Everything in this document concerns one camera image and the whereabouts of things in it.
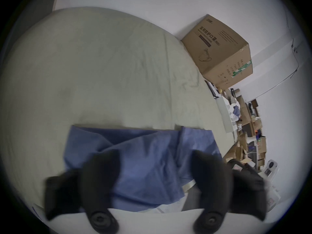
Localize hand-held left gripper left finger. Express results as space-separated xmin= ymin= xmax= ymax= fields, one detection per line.
xmin=45 ymin=152 xmax=121 ymax=234

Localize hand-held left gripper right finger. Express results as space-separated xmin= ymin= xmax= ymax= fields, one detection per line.
xmin=190 ymin=150 xmax=267 ymax=234

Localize blue shirt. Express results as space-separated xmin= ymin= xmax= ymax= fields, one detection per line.
xmin=64 ymin=124 xmax=223 ymax=212

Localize pile of cartons and clutter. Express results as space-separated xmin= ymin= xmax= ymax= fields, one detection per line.
xmin=205 ymin=81 xmax=281 ymax=211

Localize bed with pale green sheet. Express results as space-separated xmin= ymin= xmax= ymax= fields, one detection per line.
xmin=0 ymin=7 xmax=235 ymax=214

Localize large brown cardboard carton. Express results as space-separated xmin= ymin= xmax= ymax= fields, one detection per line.
xmin=181 ymin=14 xmax=253 ymax=90

